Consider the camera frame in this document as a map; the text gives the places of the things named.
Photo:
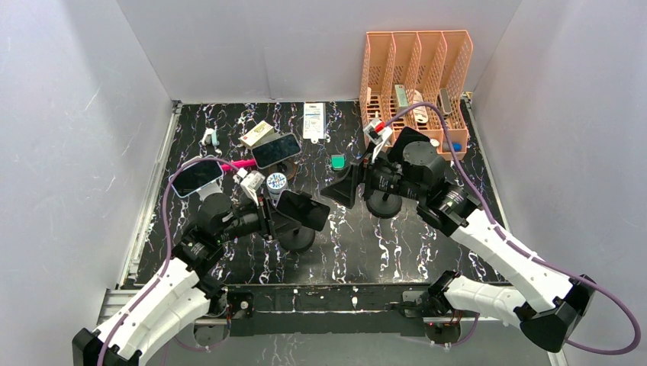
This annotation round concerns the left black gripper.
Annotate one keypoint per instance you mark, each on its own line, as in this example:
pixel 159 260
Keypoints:
pixel 265 215

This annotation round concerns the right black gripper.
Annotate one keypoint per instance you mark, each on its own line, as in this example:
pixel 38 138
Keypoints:
pixel 365 168

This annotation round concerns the black phone stand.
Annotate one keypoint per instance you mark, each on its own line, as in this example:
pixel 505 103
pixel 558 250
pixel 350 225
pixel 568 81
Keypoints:
pixel 384 206
pixel 297 241

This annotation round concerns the purple smartphone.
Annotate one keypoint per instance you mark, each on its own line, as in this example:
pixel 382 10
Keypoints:
pixel 302 208

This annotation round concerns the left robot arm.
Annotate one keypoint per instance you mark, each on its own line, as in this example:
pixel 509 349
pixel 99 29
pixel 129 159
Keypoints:
pixel 183 289

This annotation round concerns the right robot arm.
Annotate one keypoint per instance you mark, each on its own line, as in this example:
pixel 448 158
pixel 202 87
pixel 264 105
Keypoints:
pixel 543 304

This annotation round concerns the white phone stand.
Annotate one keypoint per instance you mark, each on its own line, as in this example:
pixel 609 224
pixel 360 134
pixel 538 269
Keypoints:
pixel 210 189

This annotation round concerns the smartphone on back stand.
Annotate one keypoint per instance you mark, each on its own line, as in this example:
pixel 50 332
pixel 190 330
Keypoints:
pixel 275 151

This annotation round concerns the green small box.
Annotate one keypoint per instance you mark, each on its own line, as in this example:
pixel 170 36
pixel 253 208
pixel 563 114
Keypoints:
pixel 337 162

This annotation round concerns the pink marker pen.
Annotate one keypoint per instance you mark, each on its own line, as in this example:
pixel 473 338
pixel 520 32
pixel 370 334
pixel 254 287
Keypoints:
pixel 245 163

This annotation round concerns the white item in organizer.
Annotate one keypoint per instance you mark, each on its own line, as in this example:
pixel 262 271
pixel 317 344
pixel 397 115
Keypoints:
pixel 421 116

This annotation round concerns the grey item in organizer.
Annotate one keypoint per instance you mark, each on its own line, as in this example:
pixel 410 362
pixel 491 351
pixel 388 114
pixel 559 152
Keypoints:
pixel 400 97

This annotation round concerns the blue capped tube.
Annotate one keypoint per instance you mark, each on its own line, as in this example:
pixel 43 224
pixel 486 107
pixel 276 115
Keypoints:
pixel 456 146

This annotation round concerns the white blister pack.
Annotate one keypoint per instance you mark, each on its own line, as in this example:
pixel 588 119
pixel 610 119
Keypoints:
pixel 314 122

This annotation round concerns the light blue smartphone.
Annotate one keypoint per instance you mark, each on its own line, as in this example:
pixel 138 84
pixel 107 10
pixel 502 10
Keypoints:
pixel 195 175

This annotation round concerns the dark item in organizer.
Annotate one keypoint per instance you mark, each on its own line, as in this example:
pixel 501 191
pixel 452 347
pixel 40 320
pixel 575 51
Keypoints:
pixel 445 104

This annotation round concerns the white cardboard box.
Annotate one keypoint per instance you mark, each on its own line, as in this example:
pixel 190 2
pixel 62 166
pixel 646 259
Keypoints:
pixel 253 136

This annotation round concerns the orange file organizer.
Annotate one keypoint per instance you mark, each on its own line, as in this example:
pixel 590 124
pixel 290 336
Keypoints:
pixel 426 61

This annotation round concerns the white teal clip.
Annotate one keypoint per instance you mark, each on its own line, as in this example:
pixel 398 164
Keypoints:
pixel 210 140

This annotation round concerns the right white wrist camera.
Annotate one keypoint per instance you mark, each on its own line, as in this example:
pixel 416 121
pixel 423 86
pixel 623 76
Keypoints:
pixel 379 134

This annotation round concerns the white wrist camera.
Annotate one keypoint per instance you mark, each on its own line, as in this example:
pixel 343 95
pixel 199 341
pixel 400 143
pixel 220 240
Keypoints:
pixel 250 182
pixel 379 134

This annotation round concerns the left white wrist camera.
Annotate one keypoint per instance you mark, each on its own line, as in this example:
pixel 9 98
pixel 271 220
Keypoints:
pixel 250 182

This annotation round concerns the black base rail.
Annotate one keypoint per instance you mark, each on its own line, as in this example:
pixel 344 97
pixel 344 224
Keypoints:
pixel 258 310

